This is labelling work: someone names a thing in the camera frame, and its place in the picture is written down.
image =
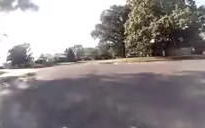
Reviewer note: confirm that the row of distant trees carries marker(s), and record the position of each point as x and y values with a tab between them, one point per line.
73	53

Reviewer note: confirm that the grey asphalt road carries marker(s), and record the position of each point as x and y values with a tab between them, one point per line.
103	96

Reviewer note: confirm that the large dark green tree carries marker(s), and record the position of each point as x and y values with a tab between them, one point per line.
111	30

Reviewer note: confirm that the grass strip across road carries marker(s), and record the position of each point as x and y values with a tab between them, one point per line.
140	60

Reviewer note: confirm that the large light green tree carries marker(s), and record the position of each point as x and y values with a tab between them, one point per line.
156	23

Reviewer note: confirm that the round dark tree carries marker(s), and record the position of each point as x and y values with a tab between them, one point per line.
20	56

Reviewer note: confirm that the overhanging tree branches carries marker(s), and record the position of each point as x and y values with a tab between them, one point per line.
10	4

